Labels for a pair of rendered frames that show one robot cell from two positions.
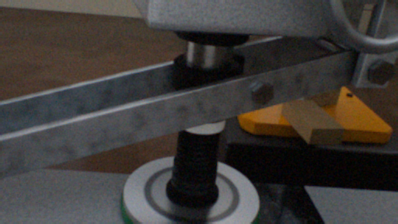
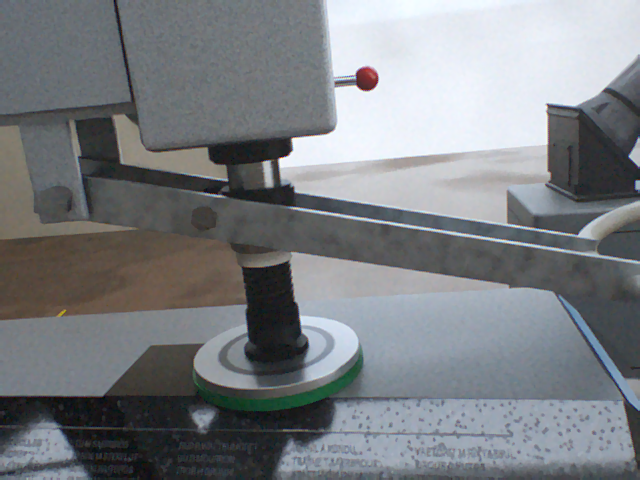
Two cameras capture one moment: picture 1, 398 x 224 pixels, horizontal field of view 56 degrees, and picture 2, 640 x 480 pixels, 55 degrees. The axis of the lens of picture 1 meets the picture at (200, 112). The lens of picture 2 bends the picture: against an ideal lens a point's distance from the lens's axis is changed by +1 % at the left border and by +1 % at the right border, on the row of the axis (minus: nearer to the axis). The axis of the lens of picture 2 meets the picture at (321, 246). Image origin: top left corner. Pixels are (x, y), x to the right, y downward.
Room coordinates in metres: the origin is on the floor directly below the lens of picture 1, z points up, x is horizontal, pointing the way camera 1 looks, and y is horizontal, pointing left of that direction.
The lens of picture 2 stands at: (1.16, 0.29, 1.22)
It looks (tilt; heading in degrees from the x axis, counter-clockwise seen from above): 15 degrees down; 198
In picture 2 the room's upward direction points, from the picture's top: 6 degrees counter-clockwise
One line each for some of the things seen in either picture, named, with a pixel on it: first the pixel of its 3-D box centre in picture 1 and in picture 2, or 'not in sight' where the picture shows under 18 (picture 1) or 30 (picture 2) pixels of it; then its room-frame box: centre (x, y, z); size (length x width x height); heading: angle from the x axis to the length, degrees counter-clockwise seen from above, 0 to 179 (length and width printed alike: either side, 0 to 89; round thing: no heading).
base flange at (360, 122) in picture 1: (298, 101); not in sight; (1.28, -0.35, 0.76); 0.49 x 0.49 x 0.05; 6
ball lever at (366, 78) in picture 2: not in sight; (349, 80); (0.38, 0.10, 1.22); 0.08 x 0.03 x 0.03; 108
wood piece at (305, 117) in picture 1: (310, 120); not in sight; (1.02, -0.33, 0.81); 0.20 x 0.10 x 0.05; 14
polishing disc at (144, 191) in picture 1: (191, 194); (277, 352); (0.48, 0.00, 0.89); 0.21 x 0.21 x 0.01
